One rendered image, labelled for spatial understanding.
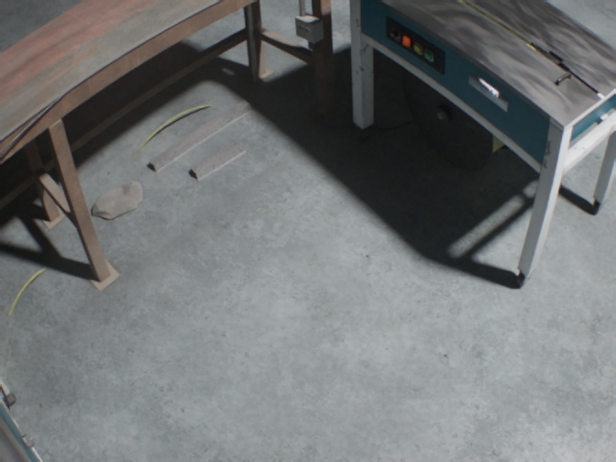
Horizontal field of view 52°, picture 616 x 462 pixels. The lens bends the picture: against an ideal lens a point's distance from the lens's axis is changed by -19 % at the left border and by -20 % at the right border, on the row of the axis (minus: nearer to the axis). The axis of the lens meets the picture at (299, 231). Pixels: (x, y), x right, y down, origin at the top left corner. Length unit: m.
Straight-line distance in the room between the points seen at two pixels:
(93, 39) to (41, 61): 0.18
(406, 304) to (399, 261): 0.17
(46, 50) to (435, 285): 1.45
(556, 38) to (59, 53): 1.55
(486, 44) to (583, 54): 0.36
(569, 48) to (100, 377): 1.82
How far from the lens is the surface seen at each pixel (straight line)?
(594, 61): 2.21
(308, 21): 2.56
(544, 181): 2.04
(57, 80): 2.01
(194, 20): 2.15
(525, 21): 2.29
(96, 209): 2.67
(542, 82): 2.01
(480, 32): 2.16
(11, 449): 1.40
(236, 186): 2.65
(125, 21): 2.18
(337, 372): 2.19
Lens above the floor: 1.90
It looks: 50 degrees down
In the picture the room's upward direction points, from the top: 4 degrees counter-clockwise
